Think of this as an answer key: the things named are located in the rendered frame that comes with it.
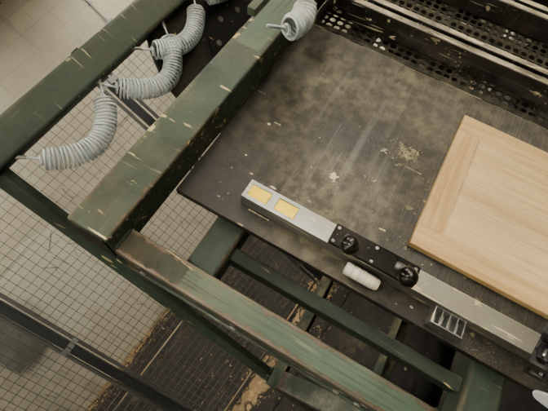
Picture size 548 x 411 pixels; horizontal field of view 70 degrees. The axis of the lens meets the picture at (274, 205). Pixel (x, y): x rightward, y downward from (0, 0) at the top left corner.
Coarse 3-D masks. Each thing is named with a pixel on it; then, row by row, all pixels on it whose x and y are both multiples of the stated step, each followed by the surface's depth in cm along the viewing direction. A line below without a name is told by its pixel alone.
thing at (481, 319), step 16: (272, 192) 89; (256, 208) 90; (272, 208) 88; (304, 208) 88; (288, 224) 88; (304, 224) 86; (320, 224) 87; (336, 224) 87; (320, 240) 86; (352, 256) 84; (368, 272) 87; (400, 288) 84; (416, 288) 82; (432, 288) 82; (448, 288) 82; (432, 304) 83; (448, 304) 81; (464, 304) 81; (480, 304) 81; (480, 320) 80; (496, 320) 80; (512, 320) 80; (496, 336) 79; (512, 336) 79; (528, 336) 79; (512, 352) 81; (528, 352) 78
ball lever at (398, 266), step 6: (396, 264) 82; (402, 264) 82; (396, 270) 82; (402, 270) 72; (408, 270) 71; (414, 270) 71; (402, 276) 71; (408, 276) 71; (414, 276) 71; (402, 282) 71; (408, 282) 71; (414, 282) 71
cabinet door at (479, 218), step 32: (480, 128) 105; (448, 160) 100; (480, 160) 101; (512, 160) 102; (544, 160) 102; (448, 192) 95; (480, 192) 97; (512, 192) 97; (544, 192) 98; (416, 224) 93; (448, 224) 92; (480, 224) 93; (512, 224) 93; (544, 224) 94; (448, 256) 88; (480, 256) 89; (512, 256) 90; (544, 256) 90; (512, 288) 86; (544, 288) 86
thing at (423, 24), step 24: (336, 0) 119; (360, 0) 117; (384, 0) 118; (360, 24) 122; (384, 24) 118; (408, 24) 114; (432, 24) 114; (432, 48) 116; (456, 48) 112; (480, 48) 112; (480, 72) 114; (504, 72) 111; (528, 72) 109; (528, 96) 112
